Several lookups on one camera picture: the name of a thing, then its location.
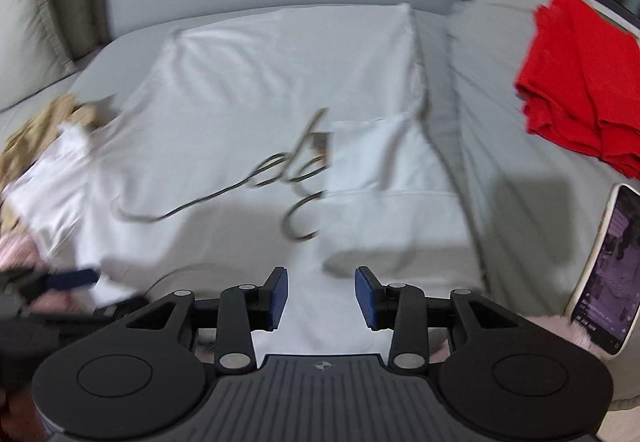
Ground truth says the grey sofa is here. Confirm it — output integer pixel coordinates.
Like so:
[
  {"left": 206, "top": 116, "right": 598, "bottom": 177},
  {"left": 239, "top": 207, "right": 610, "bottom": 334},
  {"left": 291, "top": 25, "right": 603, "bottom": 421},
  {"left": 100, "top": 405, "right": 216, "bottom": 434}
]
[{"left": 0, "top": 0, "right": 640, "bottom": 423}]

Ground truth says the beige crumpled garment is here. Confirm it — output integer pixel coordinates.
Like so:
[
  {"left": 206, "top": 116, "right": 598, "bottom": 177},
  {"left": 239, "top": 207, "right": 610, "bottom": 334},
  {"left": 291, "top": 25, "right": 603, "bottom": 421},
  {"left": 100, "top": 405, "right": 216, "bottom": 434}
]
[{"left": 0, "top": 92, "right": 101, "bottom": 233}]

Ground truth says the pink fluffy garment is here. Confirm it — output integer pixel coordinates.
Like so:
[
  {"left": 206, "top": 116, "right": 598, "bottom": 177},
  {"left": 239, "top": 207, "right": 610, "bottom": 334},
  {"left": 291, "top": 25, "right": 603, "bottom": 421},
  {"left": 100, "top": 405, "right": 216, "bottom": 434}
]
[{"left": 430, "top": 315, "right": 605, "bottom": 363}]

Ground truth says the white printed t-shirt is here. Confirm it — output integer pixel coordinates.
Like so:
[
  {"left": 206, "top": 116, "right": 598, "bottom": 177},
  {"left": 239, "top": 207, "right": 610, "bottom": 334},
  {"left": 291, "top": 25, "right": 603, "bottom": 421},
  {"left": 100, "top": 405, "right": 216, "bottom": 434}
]
[{"left": 4, "top": 5, "right": 484, "bottom": 355}]

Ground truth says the grey piped cushion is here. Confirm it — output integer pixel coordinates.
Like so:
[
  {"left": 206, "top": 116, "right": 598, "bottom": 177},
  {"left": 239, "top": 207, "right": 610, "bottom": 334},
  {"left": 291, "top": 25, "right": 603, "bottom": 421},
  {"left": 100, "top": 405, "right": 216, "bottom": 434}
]
[{"left": 1, "top": 0, "right": 98, "bottom": 109}]

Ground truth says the smartphone with cream case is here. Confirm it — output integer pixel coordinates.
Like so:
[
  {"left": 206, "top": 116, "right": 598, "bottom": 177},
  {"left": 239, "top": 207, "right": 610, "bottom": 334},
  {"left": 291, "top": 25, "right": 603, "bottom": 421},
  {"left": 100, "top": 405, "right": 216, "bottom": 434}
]
[{"left": 566, "top": 183, "right": 640, "bottom": 358}]

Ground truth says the red folded garment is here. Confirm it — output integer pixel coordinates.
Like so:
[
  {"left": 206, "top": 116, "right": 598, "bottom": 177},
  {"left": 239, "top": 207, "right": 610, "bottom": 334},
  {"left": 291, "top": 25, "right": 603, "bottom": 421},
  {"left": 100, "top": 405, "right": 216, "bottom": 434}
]
[{"left": 514, "top": 0, "right": 639, "bottom": 179}]

